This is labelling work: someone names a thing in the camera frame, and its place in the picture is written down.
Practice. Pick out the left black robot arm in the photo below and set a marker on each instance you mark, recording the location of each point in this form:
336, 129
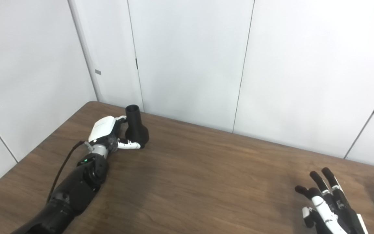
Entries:
76, 191

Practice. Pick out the black nozzle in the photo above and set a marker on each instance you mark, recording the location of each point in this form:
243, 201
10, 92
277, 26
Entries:
136, 130

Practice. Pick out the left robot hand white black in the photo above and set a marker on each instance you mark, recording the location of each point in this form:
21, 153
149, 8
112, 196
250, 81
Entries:
102, 128

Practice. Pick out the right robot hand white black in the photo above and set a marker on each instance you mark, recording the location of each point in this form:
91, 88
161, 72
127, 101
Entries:
333, 214

